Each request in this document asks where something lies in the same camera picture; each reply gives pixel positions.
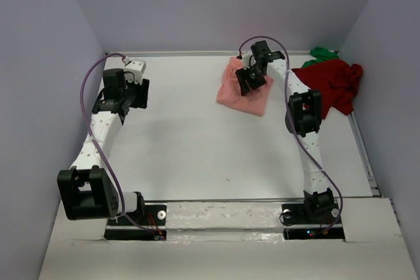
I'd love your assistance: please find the pink t shirt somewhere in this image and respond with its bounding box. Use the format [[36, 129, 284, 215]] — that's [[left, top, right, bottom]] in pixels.
[[215, 56, 276, 117]]

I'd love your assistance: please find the red t shirt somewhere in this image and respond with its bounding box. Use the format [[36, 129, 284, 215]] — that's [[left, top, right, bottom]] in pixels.
[[293, 59, 363, 119]]

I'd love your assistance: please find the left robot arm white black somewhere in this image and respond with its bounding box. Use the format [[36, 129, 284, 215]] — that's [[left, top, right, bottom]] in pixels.
[[57, 60, 150, 220]]

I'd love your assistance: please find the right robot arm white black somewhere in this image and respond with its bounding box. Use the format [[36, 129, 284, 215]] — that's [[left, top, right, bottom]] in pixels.
[[236, 36, 343, 231]]

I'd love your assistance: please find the green t shirt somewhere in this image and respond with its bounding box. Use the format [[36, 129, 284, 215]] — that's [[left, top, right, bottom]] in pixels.
[[301, 47, 339, 68]]

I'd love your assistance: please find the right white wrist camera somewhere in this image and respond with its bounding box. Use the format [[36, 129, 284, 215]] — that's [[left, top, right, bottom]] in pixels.
[[241, 52, 255, 68]]

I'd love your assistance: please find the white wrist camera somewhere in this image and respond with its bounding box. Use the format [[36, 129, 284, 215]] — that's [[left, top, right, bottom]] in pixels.
[[241, 52, 255, 68], [123, 57, 146, 85]]

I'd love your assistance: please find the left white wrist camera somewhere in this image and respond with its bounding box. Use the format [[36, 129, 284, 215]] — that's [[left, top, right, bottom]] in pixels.
[[123, 57, 146, 85]]

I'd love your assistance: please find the aluminium rail back edge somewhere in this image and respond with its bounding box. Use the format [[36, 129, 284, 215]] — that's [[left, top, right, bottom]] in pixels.
[[105, 50, 312, 57]]

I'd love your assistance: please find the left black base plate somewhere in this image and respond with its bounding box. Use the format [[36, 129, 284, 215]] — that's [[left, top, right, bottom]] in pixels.
[[104, 203, 167, 241]]

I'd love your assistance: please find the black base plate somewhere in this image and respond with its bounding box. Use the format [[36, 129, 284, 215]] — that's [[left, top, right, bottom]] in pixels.
[[279, 203, 345, 241], [104, 203, 167, 241]]

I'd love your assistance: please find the aluminium rail front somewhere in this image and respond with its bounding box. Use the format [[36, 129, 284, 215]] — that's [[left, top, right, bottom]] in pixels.
[[145, 197, 304, 203]]

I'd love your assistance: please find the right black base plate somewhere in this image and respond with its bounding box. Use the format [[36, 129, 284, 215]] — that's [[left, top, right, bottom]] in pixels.
[[279, 203, 345, 241]]

